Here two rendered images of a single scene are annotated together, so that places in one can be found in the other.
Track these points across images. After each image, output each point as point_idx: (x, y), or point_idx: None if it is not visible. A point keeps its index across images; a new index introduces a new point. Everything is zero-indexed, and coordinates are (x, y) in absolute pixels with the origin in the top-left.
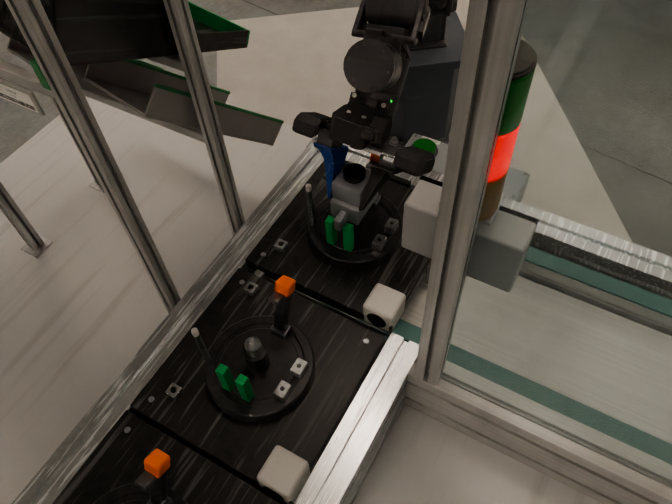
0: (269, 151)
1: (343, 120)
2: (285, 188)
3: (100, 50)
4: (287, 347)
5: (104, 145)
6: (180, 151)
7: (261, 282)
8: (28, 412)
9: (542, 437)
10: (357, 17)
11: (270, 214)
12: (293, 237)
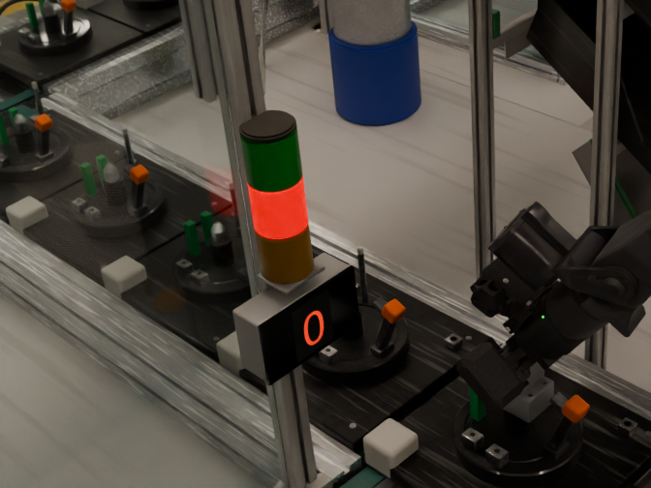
0: None
1: (496, 259)
2: (623, 391)
3: (556, 60)
4: (359, 353)
5: (480, 103)
6: None
7: (463, 352)
8: (416, 251)
9: None
10: (607, 227)
11: (576, 374)
12: None
